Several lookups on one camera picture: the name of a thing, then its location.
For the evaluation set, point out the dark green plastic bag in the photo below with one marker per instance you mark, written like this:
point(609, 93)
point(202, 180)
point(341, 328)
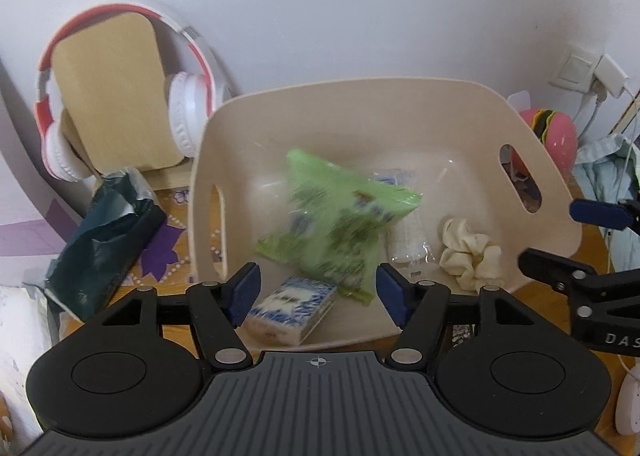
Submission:
point(100, 246)

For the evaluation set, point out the purple flower table mat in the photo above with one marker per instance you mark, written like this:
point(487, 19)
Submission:
point(160, 246)

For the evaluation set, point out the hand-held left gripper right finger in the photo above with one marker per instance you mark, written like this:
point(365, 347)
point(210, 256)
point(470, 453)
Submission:
point(392, 293)

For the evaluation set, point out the beige plastic storage bin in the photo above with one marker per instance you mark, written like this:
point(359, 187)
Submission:
point(350, 125)

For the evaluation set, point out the purple white board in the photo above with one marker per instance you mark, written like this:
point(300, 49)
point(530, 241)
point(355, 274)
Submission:
point(20, 186)

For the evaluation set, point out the pink burger toy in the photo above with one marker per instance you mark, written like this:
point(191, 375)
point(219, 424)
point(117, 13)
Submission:
point(560, 140)

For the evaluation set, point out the light green cloth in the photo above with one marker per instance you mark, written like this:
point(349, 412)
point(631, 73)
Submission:
point(600, 175)

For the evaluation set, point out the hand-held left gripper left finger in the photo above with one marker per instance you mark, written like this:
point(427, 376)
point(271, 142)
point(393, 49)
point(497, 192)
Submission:
point(245, 293)

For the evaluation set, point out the white wall socket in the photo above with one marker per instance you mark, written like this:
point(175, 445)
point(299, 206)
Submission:
point(572, 68)

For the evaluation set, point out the wooden desktop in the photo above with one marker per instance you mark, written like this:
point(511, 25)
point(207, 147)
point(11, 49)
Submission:
point(542, 288)

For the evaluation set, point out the cream fabric scrunchie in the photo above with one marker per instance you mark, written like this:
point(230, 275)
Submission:
point(467, 256)

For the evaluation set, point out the wooden headphone stand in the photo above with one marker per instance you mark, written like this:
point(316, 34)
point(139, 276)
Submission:
point(110, 85)

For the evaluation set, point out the green snack packet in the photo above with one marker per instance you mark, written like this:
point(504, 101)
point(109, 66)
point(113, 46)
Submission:
point(330, 216)

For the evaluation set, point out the clear plastic packet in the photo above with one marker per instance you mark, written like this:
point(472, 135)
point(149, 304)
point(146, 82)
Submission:
point(410, 241)

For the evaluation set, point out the blue white tissue pack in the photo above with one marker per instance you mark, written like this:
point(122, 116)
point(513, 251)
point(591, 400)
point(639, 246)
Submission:
point(290, 308)

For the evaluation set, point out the red white headphones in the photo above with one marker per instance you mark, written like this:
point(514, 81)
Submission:
point(187, 110)

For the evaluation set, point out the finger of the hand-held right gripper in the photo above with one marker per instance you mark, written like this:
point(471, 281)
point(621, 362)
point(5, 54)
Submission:
point(550, 268)
point(592, 212)

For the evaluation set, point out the white plug charger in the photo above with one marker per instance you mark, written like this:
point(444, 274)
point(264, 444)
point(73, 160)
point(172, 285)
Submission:
point(610, 73)

